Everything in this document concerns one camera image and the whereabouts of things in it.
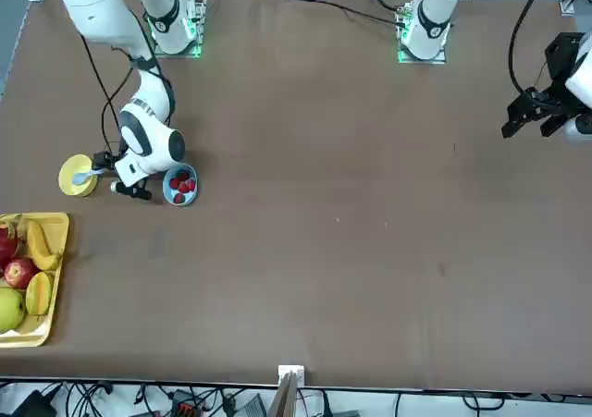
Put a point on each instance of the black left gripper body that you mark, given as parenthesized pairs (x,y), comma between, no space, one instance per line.
(564,56)

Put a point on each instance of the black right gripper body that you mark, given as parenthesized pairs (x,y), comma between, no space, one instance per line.
(112,160)

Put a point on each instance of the light blue plastic spoon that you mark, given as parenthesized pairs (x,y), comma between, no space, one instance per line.
(83,176)

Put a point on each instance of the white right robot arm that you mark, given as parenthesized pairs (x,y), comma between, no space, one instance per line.
(92,5)

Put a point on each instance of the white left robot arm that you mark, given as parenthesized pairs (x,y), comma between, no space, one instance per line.
(432,1)

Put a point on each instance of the small yellow bowl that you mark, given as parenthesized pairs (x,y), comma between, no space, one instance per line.
(69,188)

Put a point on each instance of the small blue bowl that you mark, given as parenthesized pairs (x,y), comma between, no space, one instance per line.
(167,194)

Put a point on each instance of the yellow plastic tray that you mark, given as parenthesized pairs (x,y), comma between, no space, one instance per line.
(55,225)

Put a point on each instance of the yellow banana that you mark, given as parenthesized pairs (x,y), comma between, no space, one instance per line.
(37,246)

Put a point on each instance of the pink dragon fruit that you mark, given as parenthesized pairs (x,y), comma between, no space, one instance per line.
(5,248)

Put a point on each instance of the red apple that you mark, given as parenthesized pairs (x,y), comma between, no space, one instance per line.
(18,273)

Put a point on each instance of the yellow green starfruit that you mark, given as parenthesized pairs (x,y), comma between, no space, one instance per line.
(38,294)

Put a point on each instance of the green apple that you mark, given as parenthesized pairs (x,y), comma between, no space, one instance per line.
(9,310)

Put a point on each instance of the black power adapter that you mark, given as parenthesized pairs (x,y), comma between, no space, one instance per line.
(32,408)

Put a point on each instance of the red black electronic device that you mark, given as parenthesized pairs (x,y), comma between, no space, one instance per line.
(187,408)

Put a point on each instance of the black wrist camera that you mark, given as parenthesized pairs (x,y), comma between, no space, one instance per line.
(139,191)

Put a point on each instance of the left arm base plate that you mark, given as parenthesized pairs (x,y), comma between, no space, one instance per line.
(435,61)

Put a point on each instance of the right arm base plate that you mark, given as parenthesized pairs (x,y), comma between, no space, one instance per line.
(178,54)

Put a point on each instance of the aluminium camera post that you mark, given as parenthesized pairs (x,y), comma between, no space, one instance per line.
(291,371)

